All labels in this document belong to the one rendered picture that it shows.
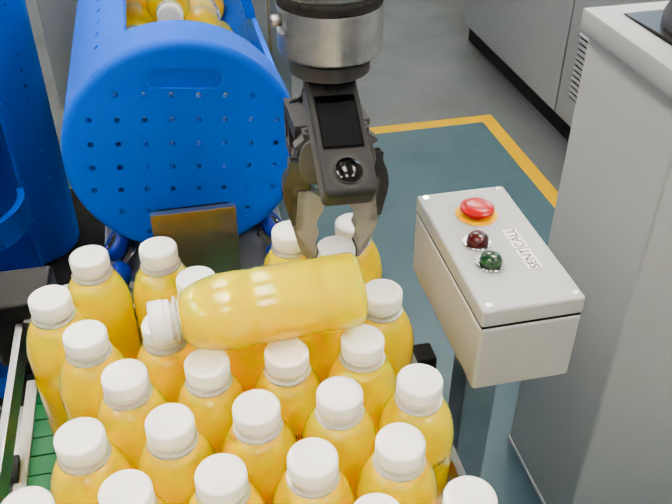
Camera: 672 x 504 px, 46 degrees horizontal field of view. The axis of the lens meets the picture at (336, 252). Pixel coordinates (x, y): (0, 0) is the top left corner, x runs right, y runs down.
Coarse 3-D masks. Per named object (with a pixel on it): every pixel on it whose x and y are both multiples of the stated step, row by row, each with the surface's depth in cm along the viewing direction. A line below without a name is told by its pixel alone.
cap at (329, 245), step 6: (324, 240) 79; (330, 240) 79; (336, 240) 79; (342, 240) 79; (348, 240) 79; (318, 246) 78; (324, 246) 78; (330, 246) 78; (336, 246) 78; (342, 246) 78; (348, 246) 78; (354, 246) 78; (324, 252) 77; (330, 252) 77; (336, 252) 77; (342, 252) 77; (354, 252) 78
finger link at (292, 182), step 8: (288, 160) 71; (296, 160) 72; (288, 168) 71; (296, 168) 71; (288, 176) 71; (296, 176) 72; (288, 184) 72; (296, 184) 72; (304, 184) 72; (288, 192) 72; (296, 192) 73; (288, 200) 73; (296, 200) 73; (288, 208) 74; (296, 208) 74
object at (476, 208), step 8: (464, 200) 83; (472, 200) 82; (480, 200) 82; (464, 208) 81; (472, 208) 81; (480, 208) 81; (488, 208) 81; (472, 216) 81; (480, 216) 80; (488, 216) 81
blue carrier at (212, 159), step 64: (128, 64) 86; (192, 64) 88; (256, 64) 90; (64, 128) 89; (128, 128) 91; (192, 128) 92; (256, 128) 94; (128, 192) 96; (192, 192) 97; (256, 192) 100
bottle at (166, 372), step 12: (144, 348) 72; (180, 348) 71; (192, 348) 73; (144, 360) 72; (156, 360) 71; (168, 360) 71; (180, 360) 72; (156, 372) 71; (168, 372) 71; (180, 372) 72; (156, 384) 72; (168, 384) 72; (180, 384) 72; (168, 396) 72
